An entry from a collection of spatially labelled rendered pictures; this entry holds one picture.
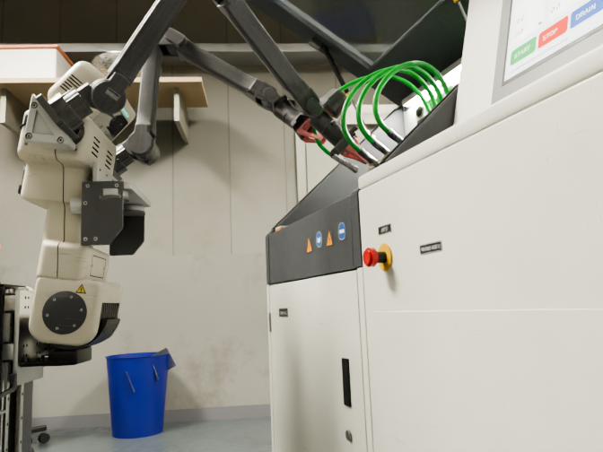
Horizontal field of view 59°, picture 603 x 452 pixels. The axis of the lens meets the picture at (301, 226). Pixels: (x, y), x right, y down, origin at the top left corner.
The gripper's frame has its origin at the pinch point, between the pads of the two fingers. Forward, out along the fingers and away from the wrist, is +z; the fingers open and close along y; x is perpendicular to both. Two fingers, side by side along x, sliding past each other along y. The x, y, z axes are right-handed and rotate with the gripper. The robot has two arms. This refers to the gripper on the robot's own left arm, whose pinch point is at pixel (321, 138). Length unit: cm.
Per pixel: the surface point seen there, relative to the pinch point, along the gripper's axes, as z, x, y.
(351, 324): 54, 35, -27
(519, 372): 86, 24, -64
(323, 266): 37, 30, -20
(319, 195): 1.5, 11.6, 20.2
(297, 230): 19.5, 26.7, -9.0
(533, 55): 52, -26, -46
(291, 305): 29, 44, 1
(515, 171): 71, 5, -71
